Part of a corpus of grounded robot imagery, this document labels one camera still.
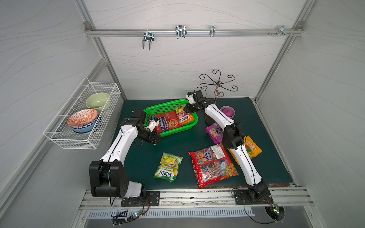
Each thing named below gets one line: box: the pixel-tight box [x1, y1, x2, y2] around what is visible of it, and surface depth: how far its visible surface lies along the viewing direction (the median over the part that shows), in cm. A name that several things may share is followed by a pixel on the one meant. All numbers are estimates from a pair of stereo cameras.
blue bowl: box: [70, 114, 100, 133], surface depth 58 cm
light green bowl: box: [85, 92, 110, 113], surface depth 73 cm
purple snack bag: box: [205, 122, 224, 145], surface depth 95 cm
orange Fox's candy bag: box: [175, 104, 195, 125], surface depth 106 cm
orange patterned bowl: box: [67, 108, 99, 128], surface depth 64 cm
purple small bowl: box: [220, 105, 236, 119], surface depth 108 cm
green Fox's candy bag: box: [153, 152, 184, 183], surface depth 84 cm
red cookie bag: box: [154, 110, 182, 133], surface depth 102 cm
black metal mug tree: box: [194, 69, 239, 104], surface depth 88 cm
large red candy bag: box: [188, 143, 240, 189], surface depth 83 cm
